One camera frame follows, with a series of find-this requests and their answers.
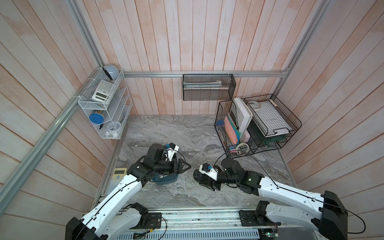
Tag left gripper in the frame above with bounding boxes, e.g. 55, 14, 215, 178
153, 158, 192, 175

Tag black wire file organizer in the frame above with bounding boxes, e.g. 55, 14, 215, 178
215, 98, 258, 158

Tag teal storage box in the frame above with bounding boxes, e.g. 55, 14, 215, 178
151, 175, 179, 185

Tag black mesh wall basket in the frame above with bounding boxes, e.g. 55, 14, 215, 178
182, 74, 237, 101

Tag blue lid container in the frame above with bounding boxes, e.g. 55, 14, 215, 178
89, 112, 105, 125

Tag white calculator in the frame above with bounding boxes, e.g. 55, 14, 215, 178
92, 80, 117, 105

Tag grid notepad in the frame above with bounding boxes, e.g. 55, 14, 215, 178
248, 101, 292, 137

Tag yellow calculator on table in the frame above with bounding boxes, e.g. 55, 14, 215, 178
106, 168, 128, 195

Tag white book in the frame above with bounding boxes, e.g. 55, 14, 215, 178
230, 98, 253, 139

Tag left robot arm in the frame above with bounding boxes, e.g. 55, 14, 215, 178
65, 144, 192, 240

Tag tape roll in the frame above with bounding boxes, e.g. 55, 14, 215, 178
235, 143, 250, 156

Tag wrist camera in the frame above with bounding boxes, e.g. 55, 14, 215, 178
164, 143, 179, 162
199, 163, 219, 181

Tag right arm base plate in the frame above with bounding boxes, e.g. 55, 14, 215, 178
239, 210, 281, 227

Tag black wire tray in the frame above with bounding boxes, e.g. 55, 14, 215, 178
242, 94, 302, 143

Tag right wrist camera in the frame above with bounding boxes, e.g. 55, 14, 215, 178
199, 163, 219, 181

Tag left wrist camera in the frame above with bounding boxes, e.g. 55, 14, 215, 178
164, 143, 179, 162

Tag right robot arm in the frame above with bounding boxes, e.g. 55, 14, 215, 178
194, 157, 349, 240

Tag black mouse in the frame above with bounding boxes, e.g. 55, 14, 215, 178
193, 170, 210, 184

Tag pink folder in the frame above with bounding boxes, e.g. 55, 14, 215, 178
224, 117, 238, 145

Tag white wire wall shelf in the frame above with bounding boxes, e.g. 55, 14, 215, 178
78, 69, 133, 140

